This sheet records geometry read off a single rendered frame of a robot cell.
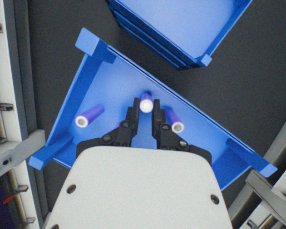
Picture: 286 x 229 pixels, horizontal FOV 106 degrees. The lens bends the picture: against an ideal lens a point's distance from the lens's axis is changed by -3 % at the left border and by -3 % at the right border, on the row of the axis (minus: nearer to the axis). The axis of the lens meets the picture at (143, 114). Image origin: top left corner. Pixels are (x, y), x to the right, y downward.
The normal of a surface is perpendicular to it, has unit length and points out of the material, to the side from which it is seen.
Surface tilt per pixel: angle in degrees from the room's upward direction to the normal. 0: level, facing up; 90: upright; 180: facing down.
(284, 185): 60
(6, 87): 17
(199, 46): 0
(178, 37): 0
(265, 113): 0
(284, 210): 90
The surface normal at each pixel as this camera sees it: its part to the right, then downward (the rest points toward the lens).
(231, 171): -0.83, -0.54
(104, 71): -0.03, 0.31
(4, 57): 0.26, 0.36
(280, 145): -0.98, -0.20
